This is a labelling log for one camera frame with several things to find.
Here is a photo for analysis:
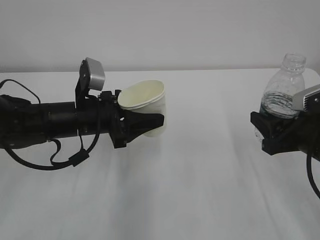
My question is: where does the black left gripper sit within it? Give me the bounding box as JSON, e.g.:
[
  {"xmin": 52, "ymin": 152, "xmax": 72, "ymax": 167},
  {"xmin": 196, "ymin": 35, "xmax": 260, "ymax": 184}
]
[{"xmin": 97, "ymin": 89, "xmax": 165, "ymax": 149}]

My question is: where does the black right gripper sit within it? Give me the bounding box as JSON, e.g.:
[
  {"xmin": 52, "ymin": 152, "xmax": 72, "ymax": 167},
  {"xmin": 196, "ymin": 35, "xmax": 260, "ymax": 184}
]
[{"xmin": 250, "ymin": 111, "xmax": 320, "ymax": 156}]

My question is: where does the clear green-label water bottle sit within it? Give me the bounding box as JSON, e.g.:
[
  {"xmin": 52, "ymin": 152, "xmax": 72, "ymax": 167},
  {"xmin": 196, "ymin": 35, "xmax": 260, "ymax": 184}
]
[{"xmin": 259, "ymin": 52, "xmax": 306, "ymax": 119}]

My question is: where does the white paper cup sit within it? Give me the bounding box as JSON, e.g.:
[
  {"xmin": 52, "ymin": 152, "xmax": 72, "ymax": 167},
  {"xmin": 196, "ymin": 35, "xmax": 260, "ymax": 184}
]
[{"xmin": 117, "ymin": 79, "xmax": 167, "ymax": 138}]

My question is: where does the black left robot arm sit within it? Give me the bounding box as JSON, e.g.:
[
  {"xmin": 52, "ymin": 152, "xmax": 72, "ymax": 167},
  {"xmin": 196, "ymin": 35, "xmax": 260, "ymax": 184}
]
[{"xmin": 0, "ymin": 91, "xmax": 165, "ymax": 149}]

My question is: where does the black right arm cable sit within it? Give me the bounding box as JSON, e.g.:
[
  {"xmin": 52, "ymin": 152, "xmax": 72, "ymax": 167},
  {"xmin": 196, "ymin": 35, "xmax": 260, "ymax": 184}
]
[{"xmin": 306, "ymin": 152, "xmax": 320, "ymax": 201}]

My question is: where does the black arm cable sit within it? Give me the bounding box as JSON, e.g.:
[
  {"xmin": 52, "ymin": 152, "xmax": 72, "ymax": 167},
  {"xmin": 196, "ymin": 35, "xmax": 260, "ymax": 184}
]
[
  {"xmin": 0, "ymin": 79, "xmax": 102, "ymax": 171},
  {"xmin": 306, "ymin": 152, "xmax": 320, "ymax": 201}
]

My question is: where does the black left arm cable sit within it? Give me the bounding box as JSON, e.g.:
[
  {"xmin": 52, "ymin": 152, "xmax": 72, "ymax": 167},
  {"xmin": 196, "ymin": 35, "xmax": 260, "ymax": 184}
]
[{"xmin": 0, "ymin": 79, "xmax": 102, "ymax": 171}]

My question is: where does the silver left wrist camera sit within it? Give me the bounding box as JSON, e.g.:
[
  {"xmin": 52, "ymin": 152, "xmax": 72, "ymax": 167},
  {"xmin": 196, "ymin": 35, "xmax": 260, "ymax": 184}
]
[{"xmin": 73, "ymin": 57, "xmax": 106, "ymax": 112}]

